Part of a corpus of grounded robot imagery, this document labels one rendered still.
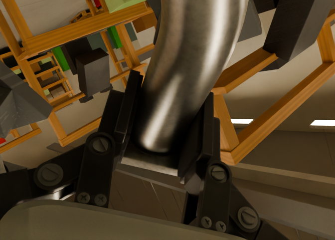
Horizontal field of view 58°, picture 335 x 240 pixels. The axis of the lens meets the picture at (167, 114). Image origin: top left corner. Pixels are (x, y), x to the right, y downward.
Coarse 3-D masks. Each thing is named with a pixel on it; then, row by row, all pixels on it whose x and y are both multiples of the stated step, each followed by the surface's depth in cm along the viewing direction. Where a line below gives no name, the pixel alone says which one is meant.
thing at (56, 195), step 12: (0, 180) 11; (12, 180) 11; (24, 180) 11; (0, 192) 11; (12, 192) 11; (24, 192) 11; (36, 192) 11; (60, 192) 12; (0, 204) 11; (12, 204) 11; (0, 216) 10
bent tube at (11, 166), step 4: (0, 156) 23; (0, 160) 23; (0, 164) 23; (4, 164) 26; (8, 164) 26; (12, 164) 26; (16, 164) 26; (0, 168) 23; (4, 168) 24; (8, 168) 26; (12, 168) 26; (16, 168) 26; (20, 168) 26; (24, 168) 26; (28, 168) 26; (0, 172) 23; (4, 172) 24
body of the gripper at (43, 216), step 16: (16, 208) 10; (32, 208) 10; (48, 208) 10; (64, 208) 10; (80, 208) 10; (96, 208) 10; (0, 224) 9; (16, 224) 9; (32, 224) 9; (48, 224) 9; (64, 224) 9; (80, 224) 10; (96, 224) 10; (112, 224) 10; (128, 224) 10; (144, 224) 10; (160, 224) 10; (176, 224) 11
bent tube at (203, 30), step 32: (192, 0) 9; (224, 0) 9; (160, 32) 11; (192, 32) 10; (224, 32) 10; (160, 64) 12; (192, 64) 11; (224, 64) 12; (160, 96) 13; (192, 96) 12; (160, 128) 14; (128, 160) 16; (160, 160) 16
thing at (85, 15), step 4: (96, 8) 825; (80, 12) 815; (84, 12) 807; (88, 12) 869; (100, 12) 835; (76, 16) 850; (84, 16) 814; (88, 16) 815; (72, 20) 899; (76, 20) 859
